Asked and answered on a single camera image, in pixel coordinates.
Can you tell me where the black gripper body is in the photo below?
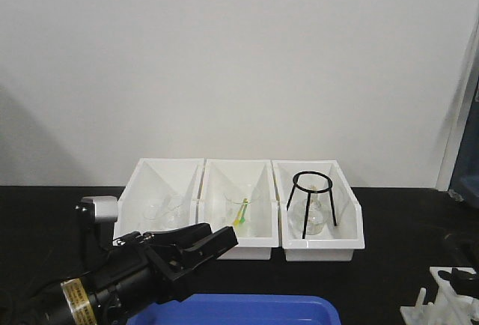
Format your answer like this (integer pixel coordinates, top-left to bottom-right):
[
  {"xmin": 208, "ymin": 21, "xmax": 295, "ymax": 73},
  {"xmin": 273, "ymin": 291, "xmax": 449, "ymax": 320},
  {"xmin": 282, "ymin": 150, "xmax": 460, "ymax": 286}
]
[{"xmin": 89, "ymin": 231, "xmax": 196, "ymax": 316}]

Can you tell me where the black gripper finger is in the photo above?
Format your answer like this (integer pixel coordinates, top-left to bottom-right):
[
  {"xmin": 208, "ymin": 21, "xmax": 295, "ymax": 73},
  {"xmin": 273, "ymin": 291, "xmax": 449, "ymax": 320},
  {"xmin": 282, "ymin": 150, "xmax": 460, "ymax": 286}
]
[
  {"xmin": 144, "ymin": 223, "xmax": 212, "ymax": 246},
  {"xmin": 177, "ymin": 226, "xmax": 238, "ymax": 269},
  {"xmin": 438, "ymin": 269, "xmax": 478, "ymax": 299}
]

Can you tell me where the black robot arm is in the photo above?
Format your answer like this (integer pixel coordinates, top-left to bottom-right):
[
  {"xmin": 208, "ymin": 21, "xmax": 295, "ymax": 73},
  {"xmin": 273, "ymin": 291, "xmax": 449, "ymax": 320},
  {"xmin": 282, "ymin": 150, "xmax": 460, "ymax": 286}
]
[{"xmin": 1, "ymin": 223, "xmax": 238, "ymax": 324}]

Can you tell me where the white test tube rack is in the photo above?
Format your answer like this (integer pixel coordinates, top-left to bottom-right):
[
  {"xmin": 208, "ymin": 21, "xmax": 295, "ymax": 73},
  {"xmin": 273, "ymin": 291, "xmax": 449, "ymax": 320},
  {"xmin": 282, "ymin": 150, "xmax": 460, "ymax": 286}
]
[{"xmin": 400, "ymin": 267, "xmax": 478, "ymax": 324}]

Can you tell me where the glassware in left bin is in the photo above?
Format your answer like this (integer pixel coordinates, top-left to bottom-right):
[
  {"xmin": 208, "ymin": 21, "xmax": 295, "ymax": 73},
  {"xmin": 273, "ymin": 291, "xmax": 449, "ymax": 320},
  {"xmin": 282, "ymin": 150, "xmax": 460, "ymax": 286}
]
[{"xmin": 142, "ymin": 195, "xmax": 188, "ymax": 231}]

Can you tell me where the green yellow dropper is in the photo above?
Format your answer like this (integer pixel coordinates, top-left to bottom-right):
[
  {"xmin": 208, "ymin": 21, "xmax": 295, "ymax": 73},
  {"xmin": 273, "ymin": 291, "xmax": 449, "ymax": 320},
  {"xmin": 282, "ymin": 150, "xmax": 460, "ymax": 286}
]
[{"xmin": 233, "ymin": 198, "xmax": 249, "ymax": 226}]

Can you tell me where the glass beaker with droppers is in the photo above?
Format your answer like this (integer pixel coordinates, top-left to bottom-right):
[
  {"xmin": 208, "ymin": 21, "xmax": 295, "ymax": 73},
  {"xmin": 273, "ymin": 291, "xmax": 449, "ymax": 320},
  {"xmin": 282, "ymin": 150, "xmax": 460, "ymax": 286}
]
[{"xmin": 224, "ymin": 195, "xmax": 255, "ymax": 237}]

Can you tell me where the white bin left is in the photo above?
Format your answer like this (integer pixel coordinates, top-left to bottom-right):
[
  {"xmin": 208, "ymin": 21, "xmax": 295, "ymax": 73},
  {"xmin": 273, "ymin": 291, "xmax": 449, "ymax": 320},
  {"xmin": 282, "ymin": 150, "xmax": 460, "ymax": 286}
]
[{"xmin": 114, "ymin": 158, "xmax": 204, "ymax": 238}]

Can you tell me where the white bin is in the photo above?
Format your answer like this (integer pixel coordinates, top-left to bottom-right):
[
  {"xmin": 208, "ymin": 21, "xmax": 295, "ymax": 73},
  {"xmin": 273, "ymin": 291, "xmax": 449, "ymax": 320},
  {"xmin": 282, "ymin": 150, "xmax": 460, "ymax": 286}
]
[
  {"xmin": 197, "ymin": 159, "xmax": 279, "ymax": 261},
  {"xmin": 272, "ymin": 160, "xmax": 365, "ymax": 262},
  {"xmin": 114, "ymin": 158, "xmax": 204, "ymax": 238}
]

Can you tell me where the white bin middle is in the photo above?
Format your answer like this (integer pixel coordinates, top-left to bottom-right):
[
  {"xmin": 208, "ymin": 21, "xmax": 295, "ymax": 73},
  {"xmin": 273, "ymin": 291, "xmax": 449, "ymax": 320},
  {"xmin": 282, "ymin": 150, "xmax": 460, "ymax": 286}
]
[{"xmin": 197, "ymin": 159, "xmax": 279, "ymax": 261}]

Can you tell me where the blue plastic tray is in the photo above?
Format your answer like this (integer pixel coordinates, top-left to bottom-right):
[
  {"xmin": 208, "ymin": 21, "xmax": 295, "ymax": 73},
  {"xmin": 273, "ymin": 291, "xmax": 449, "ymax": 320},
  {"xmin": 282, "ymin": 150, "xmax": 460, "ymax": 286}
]
[{"xmin": 128, "ymin": 294, "xmax": 341, "ymax": 324}]

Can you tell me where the glass flask under tripod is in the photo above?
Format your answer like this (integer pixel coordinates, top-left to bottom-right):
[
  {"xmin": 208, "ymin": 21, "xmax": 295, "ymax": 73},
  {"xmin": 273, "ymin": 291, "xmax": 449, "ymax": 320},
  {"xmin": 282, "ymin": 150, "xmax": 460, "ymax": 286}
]
[{"xmin": 289, "ymin": 190, "xmax": 326, "ymax": 237}]

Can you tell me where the white bin right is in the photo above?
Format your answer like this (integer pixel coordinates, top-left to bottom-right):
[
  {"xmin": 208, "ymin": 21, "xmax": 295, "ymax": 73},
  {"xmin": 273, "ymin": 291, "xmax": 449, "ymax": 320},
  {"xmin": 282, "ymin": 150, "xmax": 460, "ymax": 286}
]
[{"xmin": 272, "ymin": 160, "xmax": 365, "ymax": 262}]

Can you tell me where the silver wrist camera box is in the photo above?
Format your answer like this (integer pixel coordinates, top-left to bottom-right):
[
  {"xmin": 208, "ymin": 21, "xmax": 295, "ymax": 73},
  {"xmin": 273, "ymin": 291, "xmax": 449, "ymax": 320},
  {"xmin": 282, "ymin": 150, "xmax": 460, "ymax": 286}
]
[{"xmin": 76, "ymin": 195, "xmax": 119, "ymax": 224}]

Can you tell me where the black wire tripod stand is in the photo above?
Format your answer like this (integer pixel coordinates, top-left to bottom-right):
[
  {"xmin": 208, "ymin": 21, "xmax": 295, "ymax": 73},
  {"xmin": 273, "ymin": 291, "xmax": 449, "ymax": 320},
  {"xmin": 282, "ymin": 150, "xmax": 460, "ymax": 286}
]
[{"xmin": 286, "ymin": 170, "xmax": 338, "ymax": 240}]

